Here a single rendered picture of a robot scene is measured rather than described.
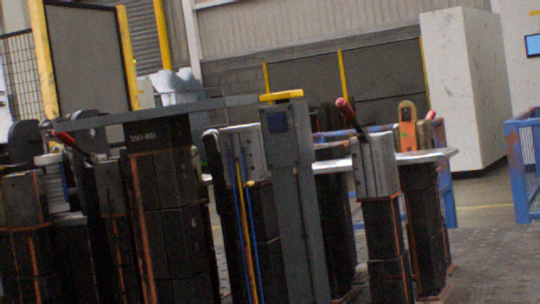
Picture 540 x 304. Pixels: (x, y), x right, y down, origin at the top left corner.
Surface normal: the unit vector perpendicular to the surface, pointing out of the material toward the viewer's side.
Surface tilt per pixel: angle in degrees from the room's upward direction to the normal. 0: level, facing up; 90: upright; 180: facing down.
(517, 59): 90
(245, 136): 90
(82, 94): 91
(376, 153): 90
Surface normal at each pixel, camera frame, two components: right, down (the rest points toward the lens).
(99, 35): 0.92, -0.12
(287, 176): -0.40, 0.11
